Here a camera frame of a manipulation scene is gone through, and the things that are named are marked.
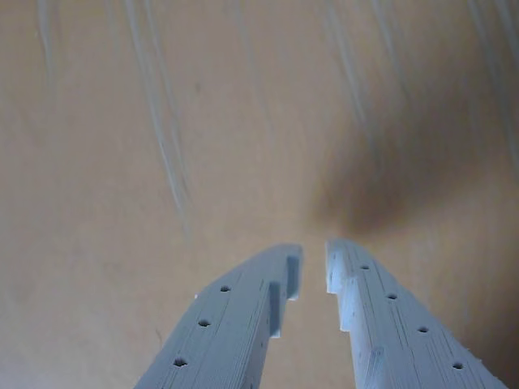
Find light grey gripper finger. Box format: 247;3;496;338
135;242;304;389
325;237;508;389

